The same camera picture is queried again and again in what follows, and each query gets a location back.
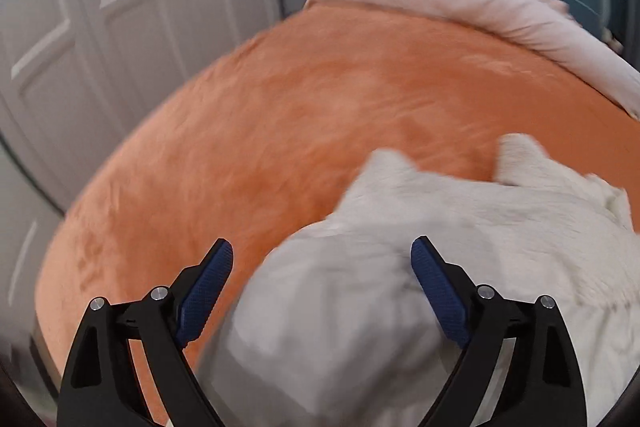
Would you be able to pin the white folded duvet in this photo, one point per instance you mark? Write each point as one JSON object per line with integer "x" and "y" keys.
{"x": 542, "y": 26}

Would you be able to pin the orange bed blanket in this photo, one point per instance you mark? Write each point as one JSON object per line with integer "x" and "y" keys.
{"x": 267, "y": 141}

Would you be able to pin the white padded jacket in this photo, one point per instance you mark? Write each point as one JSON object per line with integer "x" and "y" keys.
{"x": 351, "y": 322}

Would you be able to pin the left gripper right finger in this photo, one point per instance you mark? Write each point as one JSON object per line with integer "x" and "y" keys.
{"x": 543, "y": 385}

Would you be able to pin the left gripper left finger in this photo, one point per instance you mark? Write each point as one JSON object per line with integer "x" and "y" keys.
{"x": 100, "y": 386}

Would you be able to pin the white panelled wardrobe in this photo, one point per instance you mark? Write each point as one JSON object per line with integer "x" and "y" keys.
{"x": 77, "y": 76}

